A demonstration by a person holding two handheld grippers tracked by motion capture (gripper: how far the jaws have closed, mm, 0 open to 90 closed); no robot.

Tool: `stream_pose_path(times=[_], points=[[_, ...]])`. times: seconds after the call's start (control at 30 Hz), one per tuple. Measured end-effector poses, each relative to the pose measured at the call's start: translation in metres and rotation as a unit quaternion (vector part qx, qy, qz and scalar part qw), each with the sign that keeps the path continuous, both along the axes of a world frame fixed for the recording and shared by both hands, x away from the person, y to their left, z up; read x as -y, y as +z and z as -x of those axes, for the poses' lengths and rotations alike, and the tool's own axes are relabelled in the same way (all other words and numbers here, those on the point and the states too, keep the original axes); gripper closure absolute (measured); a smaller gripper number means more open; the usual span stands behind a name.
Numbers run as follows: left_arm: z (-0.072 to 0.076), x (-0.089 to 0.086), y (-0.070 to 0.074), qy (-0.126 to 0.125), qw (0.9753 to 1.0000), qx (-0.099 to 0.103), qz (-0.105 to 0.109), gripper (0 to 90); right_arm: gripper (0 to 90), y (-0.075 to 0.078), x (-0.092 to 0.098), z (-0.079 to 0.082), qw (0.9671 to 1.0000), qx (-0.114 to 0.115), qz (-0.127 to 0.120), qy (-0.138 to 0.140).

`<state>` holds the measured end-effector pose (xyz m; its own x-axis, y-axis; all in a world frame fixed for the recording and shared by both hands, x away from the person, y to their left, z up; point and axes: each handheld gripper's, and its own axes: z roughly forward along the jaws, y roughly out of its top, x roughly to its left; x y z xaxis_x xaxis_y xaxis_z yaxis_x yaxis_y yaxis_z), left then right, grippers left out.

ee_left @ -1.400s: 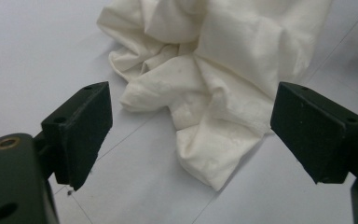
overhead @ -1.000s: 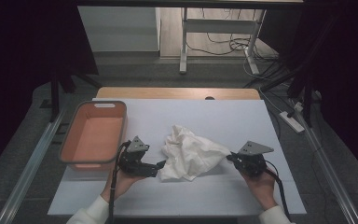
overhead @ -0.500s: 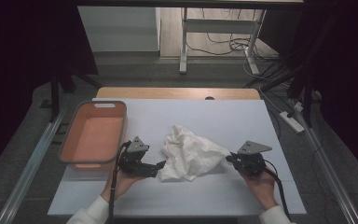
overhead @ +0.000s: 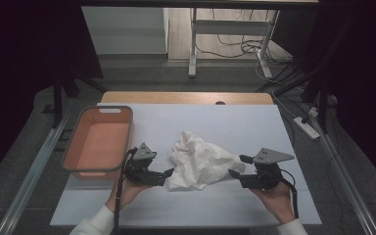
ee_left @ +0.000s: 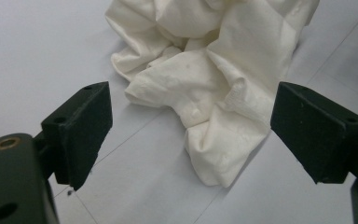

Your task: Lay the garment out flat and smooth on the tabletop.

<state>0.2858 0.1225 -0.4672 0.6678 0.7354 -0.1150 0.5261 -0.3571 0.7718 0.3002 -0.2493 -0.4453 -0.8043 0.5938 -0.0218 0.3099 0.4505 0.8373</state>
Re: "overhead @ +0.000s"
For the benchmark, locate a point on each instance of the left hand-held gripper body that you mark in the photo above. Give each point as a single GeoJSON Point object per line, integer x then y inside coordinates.
{"type": "Point", "coordinates": [143, 151]}

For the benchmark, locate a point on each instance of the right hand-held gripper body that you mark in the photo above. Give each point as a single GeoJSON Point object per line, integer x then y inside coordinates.
{"type": "Point", "coordinates": [269, 156]}

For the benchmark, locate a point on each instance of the white baby romper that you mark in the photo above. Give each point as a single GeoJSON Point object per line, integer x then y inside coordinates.
{"type": "Point", "coordinates": [202, 163]}

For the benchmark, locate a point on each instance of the orange plastic basket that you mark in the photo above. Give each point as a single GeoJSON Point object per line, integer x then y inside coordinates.
{"type": "Point", "coordinates": [104, 137]}

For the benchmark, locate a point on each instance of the person's left hand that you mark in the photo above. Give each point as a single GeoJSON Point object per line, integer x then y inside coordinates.
{"type": "Point", "coordinates": [125, 194]}

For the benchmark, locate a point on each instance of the person's right hand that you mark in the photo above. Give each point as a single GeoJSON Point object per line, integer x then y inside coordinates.
{"type": "Point", "coordinates": [279, 202]}

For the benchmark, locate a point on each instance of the white power strip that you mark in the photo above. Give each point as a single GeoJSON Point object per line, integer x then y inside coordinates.
{"type": "Point", "coordinates": [306, 128]}

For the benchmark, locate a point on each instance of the white board sheet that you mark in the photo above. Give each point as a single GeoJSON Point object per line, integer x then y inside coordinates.
{"type": "Point", "coordinates": [192, 117]}

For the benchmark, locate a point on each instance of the white plug adapter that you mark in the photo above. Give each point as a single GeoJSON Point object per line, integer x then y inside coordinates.
{"type": "Point", "coordinates": [313, 112]}

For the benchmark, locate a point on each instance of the black metal stand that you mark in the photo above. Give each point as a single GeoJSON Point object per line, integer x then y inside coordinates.
{"type": "Point", "coordinates": [323, 107]}
{"type": "Point", "coordinates": [57, 98]}

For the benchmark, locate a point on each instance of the dark curtain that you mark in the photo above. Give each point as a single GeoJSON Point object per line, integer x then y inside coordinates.
{"type": "Point", "coordinates": [19, 65]}
{"type": "Point", "coordinates": [365, 65]}

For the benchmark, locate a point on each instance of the aluminium floor rail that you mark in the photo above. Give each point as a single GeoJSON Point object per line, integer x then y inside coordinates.
{"type": "Point", "coordinates": [32, 176]}
{"type": "Point", "coordinates": [346, 182]}

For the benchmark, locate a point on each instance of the white metal desk frame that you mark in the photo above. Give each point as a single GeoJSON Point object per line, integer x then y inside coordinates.
{"type": "Point", "coordinates": [231, 27]}

